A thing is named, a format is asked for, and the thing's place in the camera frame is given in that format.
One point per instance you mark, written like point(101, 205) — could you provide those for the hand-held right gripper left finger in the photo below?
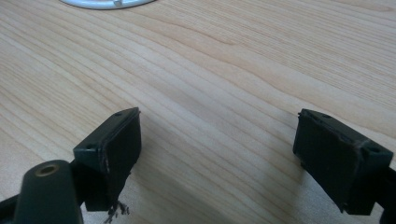
point(115, 149)

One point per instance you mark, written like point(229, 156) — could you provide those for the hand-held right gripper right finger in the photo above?
point(336, 158)

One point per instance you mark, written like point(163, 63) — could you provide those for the white round plate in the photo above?
point(106, 3)

